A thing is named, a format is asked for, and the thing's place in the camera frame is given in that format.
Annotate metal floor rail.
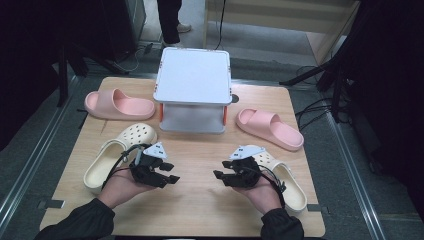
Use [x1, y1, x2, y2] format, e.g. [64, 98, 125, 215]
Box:
[0, 75, 82, 231]
[324, 109, 388, 240]

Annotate black metal stand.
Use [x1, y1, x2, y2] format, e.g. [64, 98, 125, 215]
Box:
[279, 39, 356, 124]
[55, 39, 131, 108]

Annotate right hand-held gripper black cable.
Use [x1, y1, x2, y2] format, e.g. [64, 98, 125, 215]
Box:
[258, 163, 288, 209]

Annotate dark cabinet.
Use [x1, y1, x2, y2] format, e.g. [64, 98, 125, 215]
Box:
[98, 0, 148, 62]

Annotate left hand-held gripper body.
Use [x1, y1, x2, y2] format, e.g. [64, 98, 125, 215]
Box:
[129, 142, 169, 188]

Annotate cream perforated clog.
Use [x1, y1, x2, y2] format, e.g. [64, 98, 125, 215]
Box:
[252, 151, 308, 214]
[83, 122, 158, 195]

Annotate white floor cable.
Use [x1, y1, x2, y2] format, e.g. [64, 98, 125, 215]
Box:
[112, 46, 148, 73]

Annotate black floor cables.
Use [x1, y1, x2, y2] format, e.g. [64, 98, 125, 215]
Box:
[294, 64, 353, 132]

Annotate hanging black cable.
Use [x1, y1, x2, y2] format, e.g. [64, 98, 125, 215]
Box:
[214, 0, 228, 51]

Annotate left hand-held gripper black cable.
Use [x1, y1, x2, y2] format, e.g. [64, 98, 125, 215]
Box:
[101, 143, 152, 192]

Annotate person's right hand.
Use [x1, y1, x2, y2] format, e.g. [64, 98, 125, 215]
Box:
[233, 176, 284, 215]

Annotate person's left hand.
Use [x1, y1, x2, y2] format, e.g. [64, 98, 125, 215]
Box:
[97, 168, 158, 209]

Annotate black tape strip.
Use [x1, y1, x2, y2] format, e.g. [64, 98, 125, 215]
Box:
[306, 203, 330, 215]
[37, 199, 66, 210]

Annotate beige wooden cabinet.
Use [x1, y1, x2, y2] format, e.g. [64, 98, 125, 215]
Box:
[203, 0, 362, 66]

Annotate pink slide slipper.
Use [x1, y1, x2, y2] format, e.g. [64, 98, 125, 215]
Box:
[83, 87, 157, 121]
[235, 107, 305, 153]

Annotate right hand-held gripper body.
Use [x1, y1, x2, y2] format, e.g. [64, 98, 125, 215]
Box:
[221, 144, 266, 189]

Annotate hand-held gripper black cable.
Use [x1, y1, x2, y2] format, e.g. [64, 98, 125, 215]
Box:
[258, 163, 288, 209]
[101, 143, 152, 192]

